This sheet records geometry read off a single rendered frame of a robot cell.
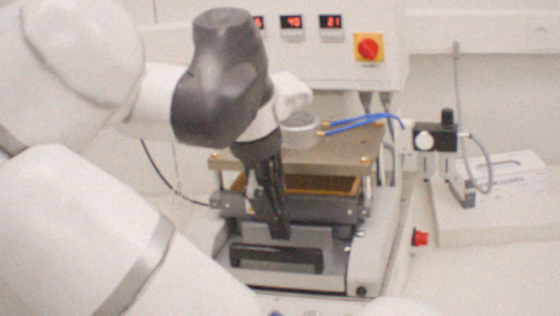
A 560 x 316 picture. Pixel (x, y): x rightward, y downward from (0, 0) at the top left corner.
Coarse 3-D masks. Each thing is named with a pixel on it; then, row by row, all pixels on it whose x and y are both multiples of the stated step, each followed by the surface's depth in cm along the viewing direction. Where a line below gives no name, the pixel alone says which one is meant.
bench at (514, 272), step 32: (416, 192) 180; (192, 224) 175; (416, 224) 165; (416, 256) 153; (448, 256) 151; (480, 256) 149; (512, 256) 148; (544, 256) 146; (416, 288) 142; (448, 288) 140; (480, 288) 139; (512, 288) 137; (544, 288) 135
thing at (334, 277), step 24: (240, 240) 123; (264, 240) 120; (312, 240) 117; (336, 240) 120; (240, 264) 116; (264, 264) 115; (288, 264) 115; (336, 264) 114; (312, 288) 113; (336, 288) 112
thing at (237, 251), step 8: (232, 248) 114; (240, 248) 113; (248, 248) 113; (256, 248) 113; (264, 248) 112; (272, 248) 112; (280, 248) 112; (288, 248) 112; (296, 248) 112; (304, 248) 111; (312, 248) 111; (232, 256) 114; (240, 256) 114; (248, 256) 113; (256, 256) 113; (264, 256) 113; (272, 256) 112; (280, 256) 112; (288, 256) 111; (296, 256) 111; (304, 256) 111; (312, 256) 110; (320, 256) 110; (232, 264) 115; (312, 264) 111; (320, 264) 110; (320, 272) 111
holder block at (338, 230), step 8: (240, 224) 125; (296, 224) 122; (304, 224) 122; (312, 224) 121; (320, 224) 121; (328, 224) 120; (336, 224) 120; (344, 224) 120; (352, 224) 120; (336, 232) 120; (344, 232) 120; (352, 232) 121
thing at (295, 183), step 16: (240, 176) 125; (288, 176) 124; (304, 176) 123; (320, 176) 123; (336, 176) 122; (352, 176) 121; (288, 192) 119; (304, 192) 119; (320, 192) 118; (336, 192) 117; (352, 192) 118
